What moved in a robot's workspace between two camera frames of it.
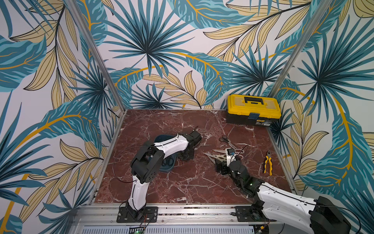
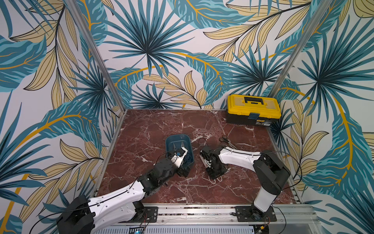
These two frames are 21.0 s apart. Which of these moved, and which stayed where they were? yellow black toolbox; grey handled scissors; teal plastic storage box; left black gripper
Moved: teal plastic storage box; left black gripper
Stayed: grey handled scissors; yellow black toolbox
